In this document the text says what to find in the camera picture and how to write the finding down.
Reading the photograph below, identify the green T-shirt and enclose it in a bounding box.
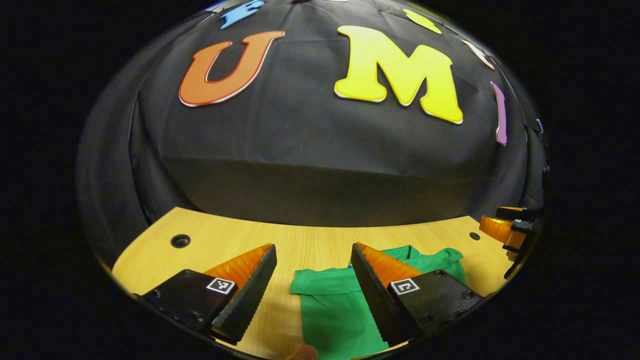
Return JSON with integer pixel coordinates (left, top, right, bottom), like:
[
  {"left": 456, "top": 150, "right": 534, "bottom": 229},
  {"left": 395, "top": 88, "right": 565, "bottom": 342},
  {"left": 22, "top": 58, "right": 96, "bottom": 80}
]
[{"left": 290, "top": 244, "right": 467, "bottom": 360}]

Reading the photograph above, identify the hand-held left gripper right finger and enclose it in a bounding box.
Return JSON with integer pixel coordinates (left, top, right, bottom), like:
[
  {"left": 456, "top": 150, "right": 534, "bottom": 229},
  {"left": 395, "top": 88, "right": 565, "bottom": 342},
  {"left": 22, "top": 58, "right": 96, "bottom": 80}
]
[{"left": 350, "top": 242, "right": 485, "bottom": 347}]

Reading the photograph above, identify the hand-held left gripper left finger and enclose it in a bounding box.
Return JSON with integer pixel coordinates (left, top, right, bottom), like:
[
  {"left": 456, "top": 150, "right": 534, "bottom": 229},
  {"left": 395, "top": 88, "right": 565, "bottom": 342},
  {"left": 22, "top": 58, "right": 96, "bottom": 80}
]
[{"left": 142, "top": 243, "right": 278, "bottom": 346}]

